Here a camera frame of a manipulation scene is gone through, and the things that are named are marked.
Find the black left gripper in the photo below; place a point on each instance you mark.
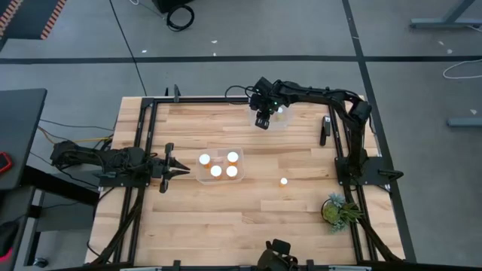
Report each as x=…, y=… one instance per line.
x=158, y=168

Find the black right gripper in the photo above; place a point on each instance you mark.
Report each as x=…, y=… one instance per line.
x=263, y=98

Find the small orange pill bottle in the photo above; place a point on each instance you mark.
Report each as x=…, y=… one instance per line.
x=283, y=181

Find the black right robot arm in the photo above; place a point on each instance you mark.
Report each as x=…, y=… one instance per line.
x=320, y=94

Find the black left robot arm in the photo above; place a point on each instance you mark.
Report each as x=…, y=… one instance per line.
x=94, y=158

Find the clear plastic bin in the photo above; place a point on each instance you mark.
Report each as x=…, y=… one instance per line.
x=287, y=122
x=222, y=180

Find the black handheld device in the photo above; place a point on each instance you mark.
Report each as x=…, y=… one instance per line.
x=325, y=130

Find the potted succulent plant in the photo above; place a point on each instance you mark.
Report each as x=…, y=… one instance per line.
x=333, y=212

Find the black box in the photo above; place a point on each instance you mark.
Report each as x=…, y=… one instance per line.
x=165, y=4

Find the black desk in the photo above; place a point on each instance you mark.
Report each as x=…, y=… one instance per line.
x=19, y=131

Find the black computer mouse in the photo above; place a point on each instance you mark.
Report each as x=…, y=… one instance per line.
x=40, y=262

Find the black device with glowing light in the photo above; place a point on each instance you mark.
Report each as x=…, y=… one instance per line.
x=7, y=237

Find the grey table foot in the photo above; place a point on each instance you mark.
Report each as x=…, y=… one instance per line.
x=465, y=122
x=433, y=23

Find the black mat with orange stripes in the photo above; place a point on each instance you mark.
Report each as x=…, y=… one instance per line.
x=26, y=19

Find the black aluminium table frame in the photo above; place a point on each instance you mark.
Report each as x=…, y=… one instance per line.
x=203, y=100

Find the black frame clamp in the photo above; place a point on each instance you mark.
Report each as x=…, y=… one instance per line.
x=176, y=93
x=310, y=265
x=176, y=265

